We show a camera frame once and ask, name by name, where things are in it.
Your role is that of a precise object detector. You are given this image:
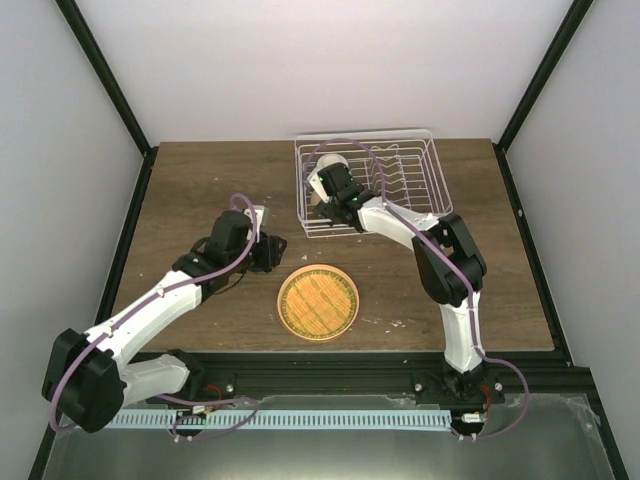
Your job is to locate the white bowl teal outside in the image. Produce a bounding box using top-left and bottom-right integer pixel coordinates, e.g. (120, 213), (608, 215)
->
(315, 153), (348, 171)

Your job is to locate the white wire dish rack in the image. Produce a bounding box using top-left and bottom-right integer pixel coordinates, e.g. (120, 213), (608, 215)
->
(294, 128), (453, 239)

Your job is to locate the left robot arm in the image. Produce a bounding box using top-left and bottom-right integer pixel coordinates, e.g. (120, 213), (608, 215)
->
(42, 206), (287, 433)

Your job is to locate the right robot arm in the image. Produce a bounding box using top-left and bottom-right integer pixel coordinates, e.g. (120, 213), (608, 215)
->
(307, 154), (487, 403)

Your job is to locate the round bamboo steamer tray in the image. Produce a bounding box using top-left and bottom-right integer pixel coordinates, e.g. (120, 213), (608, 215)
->
(276, 264), (360, 343)

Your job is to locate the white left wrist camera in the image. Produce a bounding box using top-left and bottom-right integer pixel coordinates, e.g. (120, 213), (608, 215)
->
(253, 205), (271, 232)

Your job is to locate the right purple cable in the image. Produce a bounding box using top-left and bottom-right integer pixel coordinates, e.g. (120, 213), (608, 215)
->
(301, 137), (530, 441)

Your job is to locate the light blue slotted cable duct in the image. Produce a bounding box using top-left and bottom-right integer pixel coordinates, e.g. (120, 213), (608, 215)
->
(107, 409), (452, 432)

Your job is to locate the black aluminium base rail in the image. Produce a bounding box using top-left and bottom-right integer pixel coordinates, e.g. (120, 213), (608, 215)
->
(119, 349), (591, 406)

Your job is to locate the left black frame post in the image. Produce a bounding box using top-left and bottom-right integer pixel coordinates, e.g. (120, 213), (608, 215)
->
(53, 0), (154, 157)

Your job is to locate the black frame post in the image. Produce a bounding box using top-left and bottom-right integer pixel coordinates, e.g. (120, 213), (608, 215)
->
(497, 0), (596, 149)
(53, 0), (154, 157)

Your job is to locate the right black frame post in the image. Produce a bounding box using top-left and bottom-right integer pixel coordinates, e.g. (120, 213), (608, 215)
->
(497, 0), (596, 149)

